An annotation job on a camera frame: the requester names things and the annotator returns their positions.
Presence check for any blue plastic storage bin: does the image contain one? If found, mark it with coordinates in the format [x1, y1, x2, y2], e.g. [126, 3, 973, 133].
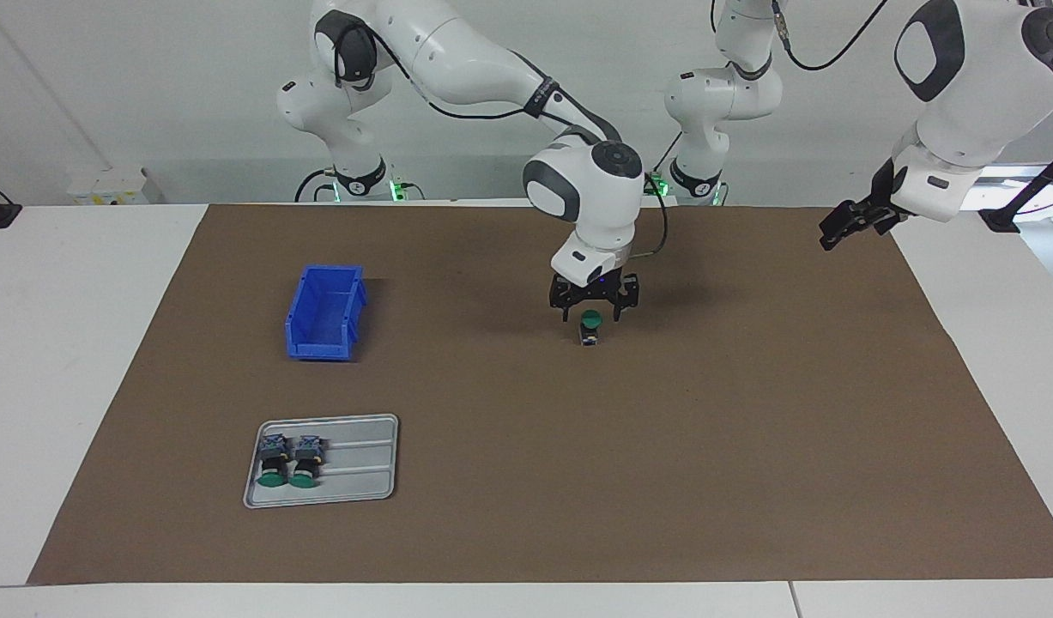
[284, 264, 369, 362]

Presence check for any silver metal tray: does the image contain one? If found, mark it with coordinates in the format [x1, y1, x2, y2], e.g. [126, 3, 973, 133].
[243, 414, 400, 510]

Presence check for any black base cable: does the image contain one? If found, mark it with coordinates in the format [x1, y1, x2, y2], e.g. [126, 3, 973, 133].
[645, 129, 688, 197]
[294, 167, 338, 203]

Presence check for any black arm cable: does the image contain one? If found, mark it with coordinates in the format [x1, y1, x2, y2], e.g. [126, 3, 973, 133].
[337, 9, 669, 257]
[771, 0, 889, 71]

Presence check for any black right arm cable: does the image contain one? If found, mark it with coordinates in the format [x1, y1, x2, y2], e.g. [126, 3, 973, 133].
[337, 9, 669, 257]

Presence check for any brown table mat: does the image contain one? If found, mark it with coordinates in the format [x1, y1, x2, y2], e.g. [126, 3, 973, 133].
[27, 203, 1053, 586]

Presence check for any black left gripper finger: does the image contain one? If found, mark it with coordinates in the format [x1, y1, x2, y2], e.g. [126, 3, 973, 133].
[844, 210, 896, 237]
[820, 199, 874, 251]

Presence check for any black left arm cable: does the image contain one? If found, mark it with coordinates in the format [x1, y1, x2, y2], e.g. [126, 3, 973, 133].
[771, 0, 889, 71]

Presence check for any white wall box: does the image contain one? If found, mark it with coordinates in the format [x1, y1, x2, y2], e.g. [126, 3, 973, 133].
[67, 167, 162, 205]

